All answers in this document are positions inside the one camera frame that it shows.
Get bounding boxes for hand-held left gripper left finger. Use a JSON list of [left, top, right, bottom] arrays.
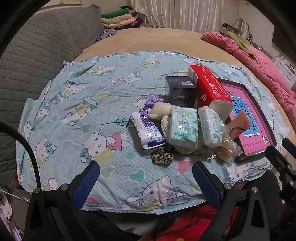
[[24, 161, 101, 241]]

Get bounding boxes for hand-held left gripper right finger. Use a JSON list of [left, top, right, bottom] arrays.
[[192, 161, 271, 241]]

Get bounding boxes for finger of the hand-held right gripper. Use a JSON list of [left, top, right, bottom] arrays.
[[282, 138, 296, 159], [265, 145, 293, 173]]

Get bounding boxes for dark tray box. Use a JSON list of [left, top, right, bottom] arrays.
[[215, 77, 278, 157]]

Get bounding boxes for white floral scrunchie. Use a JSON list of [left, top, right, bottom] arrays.
[[161, 115, 201, 154]]

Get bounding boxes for cream plush bear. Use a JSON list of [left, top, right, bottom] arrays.
[[148, 102, 173, 121]]

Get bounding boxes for pink book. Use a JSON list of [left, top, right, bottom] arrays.
[[222, 87, 270, 154]]

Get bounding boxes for clear plastic bag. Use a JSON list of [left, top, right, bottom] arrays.
[[217, 123, 244, 163]]

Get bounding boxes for red cloth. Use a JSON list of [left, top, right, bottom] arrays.
[[157, 204, 241, 241]]

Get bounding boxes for peach pink sponge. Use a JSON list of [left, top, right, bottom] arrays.
[[228, 112, 252, 139]]

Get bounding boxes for leopard print scrunchie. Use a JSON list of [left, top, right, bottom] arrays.
[[151, 145, 177, 165]]

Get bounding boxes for green white tissue pack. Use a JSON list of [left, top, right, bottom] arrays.
[[168, 105, 201, 151], [198, 106, 223, 147]]

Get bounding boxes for white storage drawers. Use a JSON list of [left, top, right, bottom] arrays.
[[272, 56, 296, 81]]

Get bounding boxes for pink quilt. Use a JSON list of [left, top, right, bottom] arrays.
[[201, 31, 296, 121]]

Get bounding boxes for purple white plastic packet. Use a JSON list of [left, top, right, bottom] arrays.
[[126, 108, 167, 151]]

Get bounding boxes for light blue cartoon cat blanket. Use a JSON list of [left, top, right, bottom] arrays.
[[16, 50, 288, 212]]

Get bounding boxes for black box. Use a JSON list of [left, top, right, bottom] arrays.
[[165, 76, 198, 109]]

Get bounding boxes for red tissue pack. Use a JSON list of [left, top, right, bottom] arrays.
[[187, 65, 234, 121]]

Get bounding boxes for purple satin scrunchie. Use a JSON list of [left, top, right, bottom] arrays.
[[143, 93, 164, 108]]

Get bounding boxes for black monitor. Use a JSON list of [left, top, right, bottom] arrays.
[[272, 29, 284, 45]]

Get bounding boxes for green cloth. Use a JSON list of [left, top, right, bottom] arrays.
[[225, 31, 255, 59]]

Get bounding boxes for ornate white mirror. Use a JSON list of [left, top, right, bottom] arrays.
[[233, 18, 250, 36]]

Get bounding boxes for grey quilted sofa cover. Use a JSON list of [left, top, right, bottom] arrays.
[[0, 5, 104, 186]]

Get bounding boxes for dark patterned cloth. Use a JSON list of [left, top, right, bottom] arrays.
[[96, 29, 117, 42]]

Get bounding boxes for beige bed sheet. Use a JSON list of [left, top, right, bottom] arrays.
[[74, 27, 292, 130]]

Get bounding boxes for white curtain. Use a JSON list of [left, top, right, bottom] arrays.
[[129, 0, 234, 29]]

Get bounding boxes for stack of folded clothes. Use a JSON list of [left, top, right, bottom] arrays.
[[100, 7, 145, 29]]

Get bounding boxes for black cable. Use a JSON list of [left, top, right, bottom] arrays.
[[0, 121, 42, 192]]

